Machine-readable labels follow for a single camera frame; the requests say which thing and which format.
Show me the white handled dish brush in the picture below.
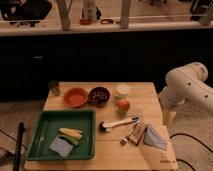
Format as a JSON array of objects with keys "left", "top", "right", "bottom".
[{"left": 99, "top": 117, "right": 139, "bottom": 132}]

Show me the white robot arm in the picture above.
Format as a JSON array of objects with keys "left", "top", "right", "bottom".
[{"left": 159, "top": 62, "right": 213, "bottom": 115}]

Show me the dark bowl with beans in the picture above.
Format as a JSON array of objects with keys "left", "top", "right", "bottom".
[{"left": 88, "top": 87, "right": 110, "bottom": 107}]

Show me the red bowl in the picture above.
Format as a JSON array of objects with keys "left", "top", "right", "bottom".
[{"left": 63, "top": 87, "right": 88, "bottom": 108}]

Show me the small metal cup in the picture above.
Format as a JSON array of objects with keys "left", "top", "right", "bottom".
[{"left": 48, "top": 81, "right": 60, "bottom": 96}]

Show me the small wooden block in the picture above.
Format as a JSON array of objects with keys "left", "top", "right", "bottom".
[{"left": 129, "top": 122, "right": 147, "bottom": 145}]

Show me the metal fork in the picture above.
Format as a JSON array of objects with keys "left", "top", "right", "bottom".
[{"left": 120, "top": 121, "right": 140, "bottom": 145}]

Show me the yellow corn cob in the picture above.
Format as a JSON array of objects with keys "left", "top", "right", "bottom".
[{"left": 59, "top": 128, "right": 82, "bottom": 140}]

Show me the green vegetable piece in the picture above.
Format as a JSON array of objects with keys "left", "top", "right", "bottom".
[{"left": 59, "top": 134, "right": 80, "bottom": 146}]

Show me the green plastic tray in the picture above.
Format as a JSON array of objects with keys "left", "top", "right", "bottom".
[{"left": 27, "top": 110, "right": 95, "bottom": 161}]

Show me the grey folded cloth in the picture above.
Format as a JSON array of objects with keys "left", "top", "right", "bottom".
[{"left": 143, "top": 124, "right": 167, "bottom": 150}]

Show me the blue sponge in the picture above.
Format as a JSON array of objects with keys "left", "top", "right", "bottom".
[{"left": 49, "top": 137, "right": 74, "bottom": 157}]

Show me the black pole stand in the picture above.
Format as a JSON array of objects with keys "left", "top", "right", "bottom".
[{"left": 13, "top": 122, "right": 25, "bottom": 171}]

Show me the black bag on shelf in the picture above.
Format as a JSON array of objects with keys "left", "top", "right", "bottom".
[{"left": 0, "top": 0, "right": 52, "bottom": 27}]

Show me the red ring object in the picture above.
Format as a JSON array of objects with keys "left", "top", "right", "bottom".
[{"left": 100, "top": 19, "right": 114, "bottom": 24}]

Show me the black floor cable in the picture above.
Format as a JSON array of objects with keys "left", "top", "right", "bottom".
[{"left": 169, "top": 132, "right": 213, "bottom": 171}]

